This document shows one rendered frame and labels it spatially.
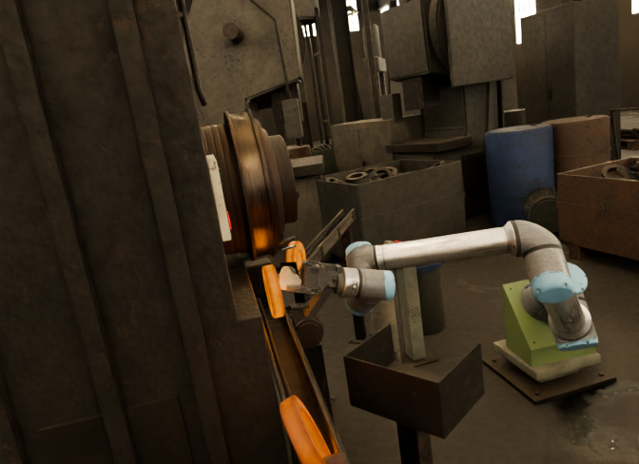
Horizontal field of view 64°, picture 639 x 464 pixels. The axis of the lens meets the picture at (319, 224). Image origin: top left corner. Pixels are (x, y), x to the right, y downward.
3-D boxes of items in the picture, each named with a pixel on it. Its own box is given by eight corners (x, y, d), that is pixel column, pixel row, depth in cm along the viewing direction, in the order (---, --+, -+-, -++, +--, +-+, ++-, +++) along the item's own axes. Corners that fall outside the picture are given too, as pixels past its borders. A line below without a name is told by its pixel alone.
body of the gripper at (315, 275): (300, 260, 151) (338, 262, 154) (296, 287, 153) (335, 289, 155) (304, 266, 144) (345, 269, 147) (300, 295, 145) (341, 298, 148)
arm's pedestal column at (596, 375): (552, 343, 256) (551, 328, 254) (616, 380, 218) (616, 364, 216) (482, 363, 248) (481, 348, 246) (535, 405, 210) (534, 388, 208)
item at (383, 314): (382, 376, 249) (369, 277, 238) (375, 365, 261) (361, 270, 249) (405, 370, 252) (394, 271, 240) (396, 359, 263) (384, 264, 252)
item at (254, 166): (262, 279, 141) (231, 107, 131) (247, 241, 186) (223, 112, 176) (284, 274, 143) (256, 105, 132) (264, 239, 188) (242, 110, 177)
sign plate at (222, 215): (222, 241, 113) (206, 162, 109) (219, 221, 138) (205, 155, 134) (233, 240, 114) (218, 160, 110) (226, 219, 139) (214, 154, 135)
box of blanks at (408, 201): (369, 280, 384) (356, 181, 367) (318, 260, 457) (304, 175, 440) (470, 247, 429) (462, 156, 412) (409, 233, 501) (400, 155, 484)
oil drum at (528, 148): (513, 233, 450) (507, 132, 430) (478, 221, 507) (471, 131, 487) (571, 221, 461) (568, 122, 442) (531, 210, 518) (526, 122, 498)
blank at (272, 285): (266, 278, 137) (279, 275, 138) (259, 259, 152) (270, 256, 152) (276, 328, 142) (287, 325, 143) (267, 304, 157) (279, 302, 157)
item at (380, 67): (377, 162, 1124) (360, 29, 1063) (401, 159, 1106) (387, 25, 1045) (369, 167, 1042) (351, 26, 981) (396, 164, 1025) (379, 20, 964)
